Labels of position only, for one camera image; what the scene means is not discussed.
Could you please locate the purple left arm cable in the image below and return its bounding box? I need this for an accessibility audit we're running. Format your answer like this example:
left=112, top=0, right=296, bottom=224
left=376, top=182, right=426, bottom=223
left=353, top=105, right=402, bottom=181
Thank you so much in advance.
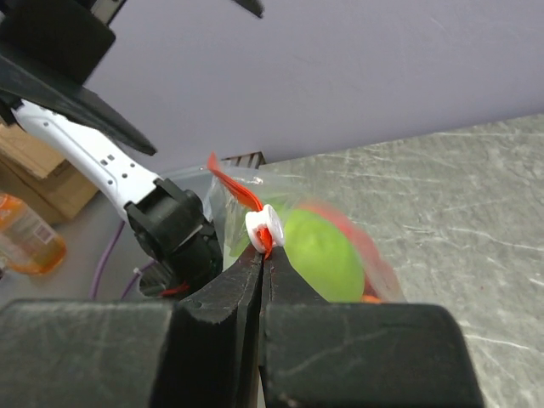
left=91, top=220, right=158, bottom=301

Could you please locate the cardboard box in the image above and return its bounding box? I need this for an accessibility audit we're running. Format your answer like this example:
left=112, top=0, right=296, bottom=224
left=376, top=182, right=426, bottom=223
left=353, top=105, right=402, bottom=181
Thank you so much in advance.
left=1, top=125, right=99, bottom=225

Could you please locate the orange liquid bottle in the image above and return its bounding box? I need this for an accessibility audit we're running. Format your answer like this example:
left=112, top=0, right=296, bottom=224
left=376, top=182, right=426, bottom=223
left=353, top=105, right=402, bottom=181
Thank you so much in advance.
left=1, top=192, right=66, bottom=275

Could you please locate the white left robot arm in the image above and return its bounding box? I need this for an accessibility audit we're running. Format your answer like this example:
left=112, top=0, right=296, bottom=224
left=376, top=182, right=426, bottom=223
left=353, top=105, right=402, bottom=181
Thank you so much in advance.
left=1, top=46, right=223, bottom=295

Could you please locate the green fake apple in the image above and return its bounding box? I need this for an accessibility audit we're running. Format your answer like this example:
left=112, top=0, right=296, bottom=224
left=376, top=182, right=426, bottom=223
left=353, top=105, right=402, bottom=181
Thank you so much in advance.
left=284, top=209, right=365, bottom=303

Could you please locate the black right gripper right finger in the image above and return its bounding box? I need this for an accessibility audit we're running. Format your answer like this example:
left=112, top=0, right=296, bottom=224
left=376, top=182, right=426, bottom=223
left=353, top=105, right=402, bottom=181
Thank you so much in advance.
left=260, top=248, right=484, bottom=407

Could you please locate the clear zip top bag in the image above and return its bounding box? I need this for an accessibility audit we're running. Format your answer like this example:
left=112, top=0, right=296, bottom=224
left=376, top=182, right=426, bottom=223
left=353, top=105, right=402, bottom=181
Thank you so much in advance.
left=205, top=154, right=405, bottom=303

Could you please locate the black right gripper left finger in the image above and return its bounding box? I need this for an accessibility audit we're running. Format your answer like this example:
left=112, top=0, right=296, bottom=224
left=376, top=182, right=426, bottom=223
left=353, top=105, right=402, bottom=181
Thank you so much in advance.
left=1, top=250, right=264, bottom=407

